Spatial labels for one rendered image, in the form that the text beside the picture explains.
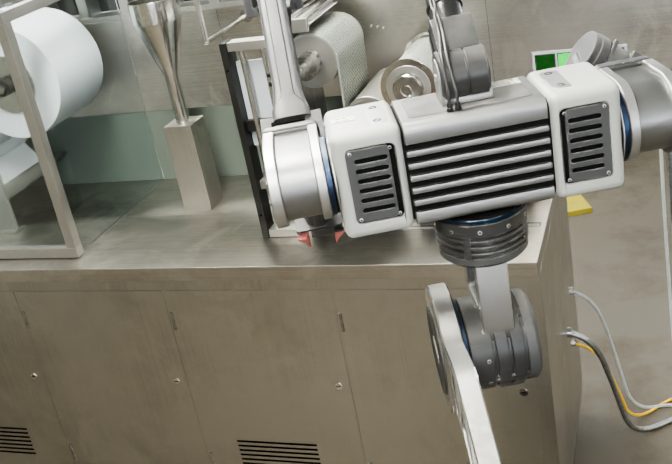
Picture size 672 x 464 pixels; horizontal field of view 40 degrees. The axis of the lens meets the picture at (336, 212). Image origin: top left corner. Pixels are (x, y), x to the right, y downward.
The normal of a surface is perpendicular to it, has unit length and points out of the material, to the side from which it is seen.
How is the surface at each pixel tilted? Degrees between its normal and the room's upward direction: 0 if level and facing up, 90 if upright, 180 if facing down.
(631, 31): 90
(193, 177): 90
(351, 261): 0
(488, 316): 90
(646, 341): 0
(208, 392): 90
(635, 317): 0
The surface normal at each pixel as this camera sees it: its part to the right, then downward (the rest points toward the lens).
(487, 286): 0.07, 0.39
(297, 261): -0.18, -0.90
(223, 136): -0.30, 0.43
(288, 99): -0.07, -0.38
